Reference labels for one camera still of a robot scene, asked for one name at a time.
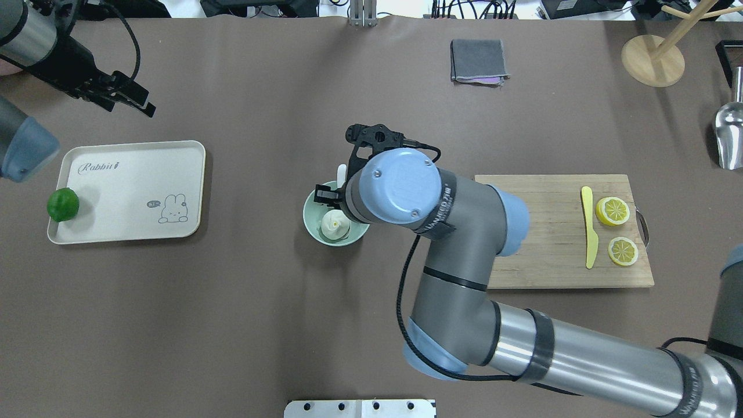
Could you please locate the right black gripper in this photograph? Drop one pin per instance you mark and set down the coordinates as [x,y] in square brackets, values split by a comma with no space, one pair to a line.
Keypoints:
[326,195]

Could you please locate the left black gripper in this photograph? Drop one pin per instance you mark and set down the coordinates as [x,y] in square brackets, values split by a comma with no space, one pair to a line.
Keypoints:
[68,67]

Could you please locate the white ceramic spoon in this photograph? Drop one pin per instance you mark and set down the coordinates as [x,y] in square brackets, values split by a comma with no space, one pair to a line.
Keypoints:
[341,175]

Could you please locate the white steamed bun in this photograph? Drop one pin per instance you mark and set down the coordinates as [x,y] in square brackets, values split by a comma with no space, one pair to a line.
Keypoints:
[335,225]

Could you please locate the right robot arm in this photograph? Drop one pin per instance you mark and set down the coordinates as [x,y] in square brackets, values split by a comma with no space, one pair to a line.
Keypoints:
[458,331]

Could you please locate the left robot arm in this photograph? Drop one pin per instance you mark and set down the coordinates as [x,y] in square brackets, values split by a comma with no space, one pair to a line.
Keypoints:
[37,40]

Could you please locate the cream rabbit tray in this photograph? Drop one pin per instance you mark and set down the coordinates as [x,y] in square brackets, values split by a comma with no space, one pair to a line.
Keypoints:
[138,191]

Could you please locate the green lime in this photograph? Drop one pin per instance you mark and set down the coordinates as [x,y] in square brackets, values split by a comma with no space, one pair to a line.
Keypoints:
[63,205]

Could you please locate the grey folded cloth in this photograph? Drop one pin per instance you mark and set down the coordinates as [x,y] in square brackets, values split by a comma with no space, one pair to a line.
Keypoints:
[478,61]

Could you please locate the bamboo cutting board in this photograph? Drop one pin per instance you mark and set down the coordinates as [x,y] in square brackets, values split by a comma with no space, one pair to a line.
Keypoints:
[553,255]

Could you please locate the yellow plastic knife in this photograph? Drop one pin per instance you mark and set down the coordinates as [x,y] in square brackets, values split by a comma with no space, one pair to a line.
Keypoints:
[592,239]

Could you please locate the lower lemon half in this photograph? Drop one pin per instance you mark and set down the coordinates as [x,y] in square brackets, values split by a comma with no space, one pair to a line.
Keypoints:
[612,211]

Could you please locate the upper lemon slice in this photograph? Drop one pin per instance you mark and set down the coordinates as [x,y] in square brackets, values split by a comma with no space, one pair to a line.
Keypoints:
[623,251]

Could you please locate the wooden mug tree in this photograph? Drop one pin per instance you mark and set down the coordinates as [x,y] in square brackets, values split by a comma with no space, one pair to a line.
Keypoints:
[656,61]

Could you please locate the metal scoop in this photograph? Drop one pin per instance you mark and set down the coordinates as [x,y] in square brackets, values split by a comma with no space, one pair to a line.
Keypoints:
[728,127]

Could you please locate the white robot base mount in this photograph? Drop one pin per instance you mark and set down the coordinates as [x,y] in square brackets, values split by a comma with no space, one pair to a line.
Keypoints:
[362,408]

